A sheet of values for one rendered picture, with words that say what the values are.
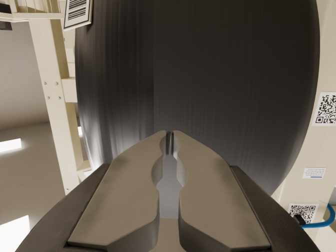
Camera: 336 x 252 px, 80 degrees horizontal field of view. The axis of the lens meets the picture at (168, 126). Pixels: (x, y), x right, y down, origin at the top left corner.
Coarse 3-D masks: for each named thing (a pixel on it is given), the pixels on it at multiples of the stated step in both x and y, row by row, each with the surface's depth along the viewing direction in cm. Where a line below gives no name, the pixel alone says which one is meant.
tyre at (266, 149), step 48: (96, 0) 22; (144, 0) 21; (192, 0) 21; (240, 0) 21; (288, 0) 21; (96, 48) 22; (144, 48) 21; (192, 48) 21; (240, 48) 21; (288, 48) 21; (96, 96) 22; (144, 96) 21; (192, 96) 21; (240, 96) 21; (288, 96) 22; (96, 144) 25; (240, 144) 23; (288, 144) 24
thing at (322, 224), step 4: (328, 204) 55; (328, 208) 55; (332, 208) 54; (332, 212) 53; (296, 216) 53; (300, 216) 53; (332, 216) 52; (296, 220) 52; (300, 220) 52; (304, 220) 52; (328, 220) 52; (332, 220) 52; (300, 224) 51; (304, 224) 51; (308, 224) 51; (312, 224) 51; (316, 224) 51; (320, 224) 51; (324, 224) 51; (328, 224) 51
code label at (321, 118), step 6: (324, 96) 42; (330, 96) 42; (318, 102) 43; (324, 102) 43; (330, 102) 43; (318, 108) 43; (324, 108) 43; (330, 108) 43; (318, 114) 44; (324, 114) 44; (330, 114) 44; (318, 120) 44; (324, 120) 44; (330, 120) 44
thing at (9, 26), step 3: (0, 21) 517; (3, 21) 519; (6, 21) 539; (0, 24) 519; (3, 24) 521; (6, 24) 534; (9, 24) 565; (0, 27) 521; (3, 27) 523; (6, 27) 530; (9, 27) 560
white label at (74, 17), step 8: (72, 0) 23; (80, 0) 23; (88, 0) 22; (72, 8) 23; (80, 8) 22; (88, 8) 22; (64, 16) 23; (72, 16) 23; (80, 16) 22; (88, 16) 22; (64, 24) 23; (72, 24) 23; (80, 24) 22
